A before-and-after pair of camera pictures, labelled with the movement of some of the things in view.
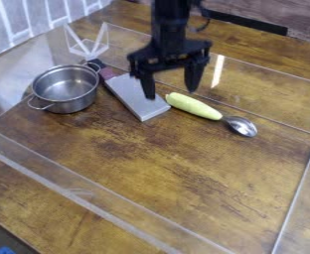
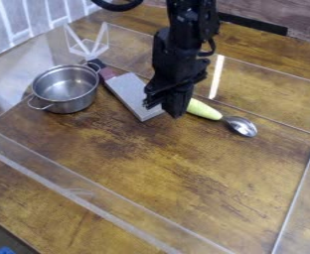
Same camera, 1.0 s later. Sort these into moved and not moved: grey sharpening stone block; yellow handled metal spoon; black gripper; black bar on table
Moved: black gripper
Not moved: grey sharpening stone block; black bar on table; yellow handled metal spoon
